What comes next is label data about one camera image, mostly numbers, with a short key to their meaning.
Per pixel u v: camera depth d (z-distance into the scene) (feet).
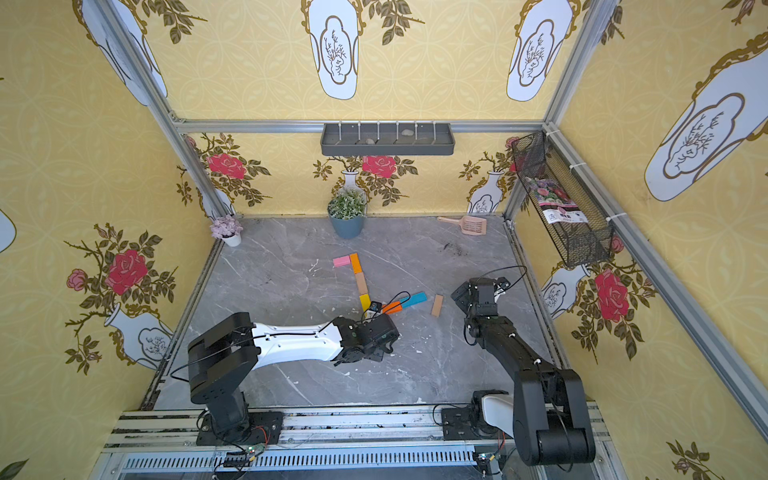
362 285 3.29
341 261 3.49
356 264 3.49
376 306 2.60
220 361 1.48
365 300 3.18
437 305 3.13
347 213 3.40
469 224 3.87
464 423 2.44
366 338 2.14
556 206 2.49
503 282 2.61
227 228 3.40
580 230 2.87
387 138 3.03
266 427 2.40
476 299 2.29
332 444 2.38
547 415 1.36
